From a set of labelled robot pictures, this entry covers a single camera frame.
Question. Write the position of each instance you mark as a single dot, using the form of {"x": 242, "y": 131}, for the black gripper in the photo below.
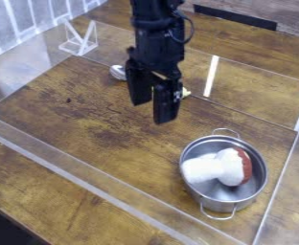
{"x": 148, "y": 60}

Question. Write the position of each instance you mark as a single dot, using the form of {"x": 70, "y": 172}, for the white red plush mushroom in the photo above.
{"x": 230, "y": 166}

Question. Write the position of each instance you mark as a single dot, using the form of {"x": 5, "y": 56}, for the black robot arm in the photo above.
{"x": 153, "y": 76}

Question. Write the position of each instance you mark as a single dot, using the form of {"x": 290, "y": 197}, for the clear acrylic triangular stand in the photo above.
{"x": 79, "y": 45}

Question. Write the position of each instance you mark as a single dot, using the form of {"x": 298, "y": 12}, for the black strip on table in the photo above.
{"x": 236, "y": 17}

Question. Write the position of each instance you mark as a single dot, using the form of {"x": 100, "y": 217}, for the clear acrylic barrier panel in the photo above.
{"x": 149, "y": 209}

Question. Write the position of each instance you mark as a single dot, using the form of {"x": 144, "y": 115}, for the spoon with yellow-green handle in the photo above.
{"x": 117, "y": 72}

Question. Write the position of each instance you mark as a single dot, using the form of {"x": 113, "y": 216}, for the silver pot with handles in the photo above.
{"x": 220, "y": 201}

